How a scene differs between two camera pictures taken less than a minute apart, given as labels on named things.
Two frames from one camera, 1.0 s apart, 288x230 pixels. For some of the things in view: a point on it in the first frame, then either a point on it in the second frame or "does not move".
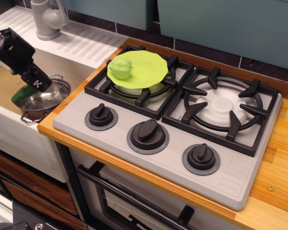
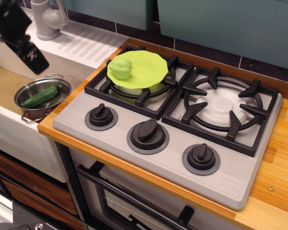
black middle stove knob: [147, 138] does not move
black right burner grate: [230, 110] does not move
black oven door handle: [92, 171] does not move
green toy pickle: [23, 93] -> [40, 97]
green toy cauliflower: [121, 67] does not move
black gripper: [18, 56] -> [11, 21]
